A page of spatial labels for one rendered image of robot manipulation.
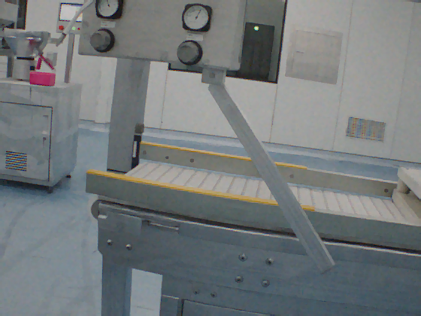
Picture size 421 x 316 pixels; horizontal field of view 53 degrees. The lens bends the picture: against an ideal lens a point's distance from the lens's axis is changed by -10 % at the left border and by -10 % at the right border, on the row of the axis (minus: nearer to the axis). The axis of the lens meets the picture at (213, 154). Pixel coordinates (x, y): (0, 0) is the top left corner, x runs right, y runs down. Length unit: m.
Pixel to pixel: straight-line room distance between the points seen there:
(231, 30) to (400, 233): 0.37
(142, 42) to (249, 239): 0.31
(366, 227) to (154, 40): 0.39
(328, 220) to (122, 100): 0.51
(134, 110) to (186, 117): 4.83
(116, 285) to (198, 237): 0.46
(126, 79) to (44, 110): 2.22
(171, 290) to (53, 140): 2.47
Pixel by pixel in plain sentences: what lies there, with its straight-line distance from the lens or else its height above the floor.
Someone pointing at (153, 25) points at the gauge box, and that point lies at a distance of 0.61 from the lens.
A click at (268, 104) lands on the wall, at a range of 5.77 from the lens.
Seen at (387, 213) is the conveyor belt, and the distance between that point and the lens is 0.84.
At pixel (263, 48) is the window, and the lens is 5.75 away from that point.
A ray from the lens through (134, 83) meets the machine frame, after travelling 0.95.
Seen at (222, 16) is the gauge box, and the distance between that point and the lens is 0.59.
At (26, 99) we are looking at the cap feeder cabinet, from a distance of 3.20.
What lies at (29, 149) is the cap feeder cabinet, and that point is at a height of 0.31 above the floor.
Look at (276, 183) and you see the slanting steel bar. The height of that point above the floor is 0.90.
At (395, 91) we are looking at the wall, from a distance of 6.18.
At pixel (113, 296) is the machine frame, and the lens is 1.11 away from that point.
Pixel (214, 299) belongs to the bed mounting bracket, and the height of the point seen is 0.66.
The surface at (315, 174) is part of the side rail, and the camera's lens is 0.91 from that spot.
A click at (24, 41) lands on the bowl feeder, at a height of 1.06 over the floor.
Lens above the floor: 1.04
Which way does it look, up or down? 12 degrees down
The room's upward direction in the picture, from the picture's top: 7 degrees clockwise
